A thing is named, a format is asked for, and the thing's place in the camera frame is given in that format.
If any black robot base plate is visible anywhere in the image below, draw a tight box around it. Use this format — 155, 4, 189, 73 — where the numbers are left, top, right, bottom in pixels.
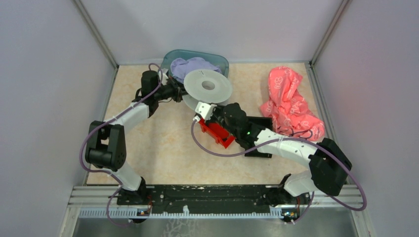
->
116, 184, 312, 217

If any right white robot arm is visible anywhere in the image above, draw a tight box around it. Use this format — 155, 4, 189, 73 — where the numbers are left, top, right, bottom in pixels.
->
207, 103, 352, 203

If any pink patterned cloth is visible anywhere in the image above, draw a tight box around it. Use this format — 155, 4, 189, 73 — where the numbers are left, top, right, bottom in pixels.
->
259, 66, 325, 141

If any teal plastic basin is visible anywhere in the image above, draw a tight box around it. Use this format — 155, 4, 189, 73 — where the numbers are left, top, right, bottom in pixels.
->
160, 49, 229, 77

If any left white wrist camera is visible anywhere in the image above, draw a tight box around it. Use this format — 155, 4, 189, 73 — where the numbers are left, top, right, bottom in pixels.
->
158, 69, 168, 86

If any black plastic bin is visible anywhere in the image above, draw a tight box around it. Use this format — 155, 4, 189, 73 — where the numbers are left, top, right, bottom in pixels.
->
244, 117, 273, 158

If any grey plastic cable spool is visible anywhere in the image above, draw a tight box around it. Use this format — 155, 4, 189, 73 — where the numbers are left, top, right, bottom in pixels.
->
182, 69, 233, 110

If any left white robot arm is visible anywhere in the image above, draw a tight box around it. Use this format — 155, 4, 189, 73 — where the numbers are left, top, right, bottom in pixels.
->
82, 70, 187, 204

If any purple cloth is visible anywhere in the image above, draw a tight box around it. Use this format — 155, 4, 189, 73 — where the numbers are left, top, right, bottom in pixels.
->
170, 57, 222, 83

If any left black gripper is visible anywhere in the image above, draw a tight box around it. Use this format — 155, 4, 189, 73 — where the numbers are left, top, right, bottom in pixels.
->
154, 76, 198, 103

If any red plastic bin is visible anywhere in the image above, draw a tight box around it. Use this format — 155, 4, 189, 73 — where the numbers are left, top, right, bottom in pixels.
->
199, 119, 235, 149

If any grey slotted cable duct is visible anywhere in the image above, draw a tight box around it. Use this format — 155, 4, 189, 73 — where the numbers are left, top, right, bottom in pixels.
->
79, 207, 297, 220

